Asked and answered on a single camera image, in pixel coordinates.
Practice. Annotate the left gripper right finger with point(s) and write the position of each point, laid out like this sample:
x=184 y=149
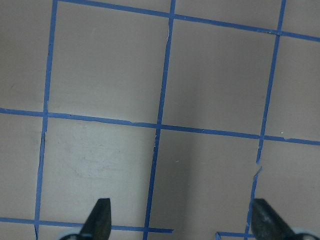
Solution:
x=266 y=224

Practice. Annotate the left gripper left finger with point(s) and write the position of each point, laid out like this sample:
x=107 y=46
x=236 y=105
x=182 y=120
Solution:
x=98 y=225

